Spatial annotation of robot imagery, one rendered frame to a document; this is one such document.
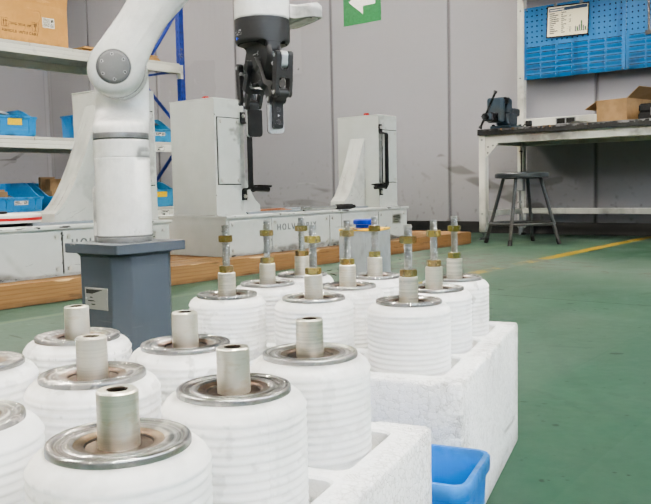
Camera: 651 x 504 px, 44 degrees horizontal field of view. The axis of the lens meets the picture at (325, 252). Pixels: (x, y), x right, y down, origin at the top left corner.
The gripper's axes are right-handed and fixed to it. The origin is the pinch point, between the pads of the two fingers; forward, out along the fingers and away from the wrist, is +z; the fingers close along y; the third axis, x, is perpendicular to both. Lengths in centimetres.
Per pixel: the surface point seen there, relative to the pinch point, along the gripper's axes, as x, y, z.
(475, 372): 10.2, 31.8, 29.6
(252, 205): 114, -261, 16
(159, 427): -34, 58, 22
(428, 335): 4.9, 30.3, 25.1
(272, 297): -1.5, 4.1, 23.2
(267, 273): -0.5, 0.6, 20.3
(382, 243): 26.4, -11.5, 18.2
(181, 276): 60, -213, 43
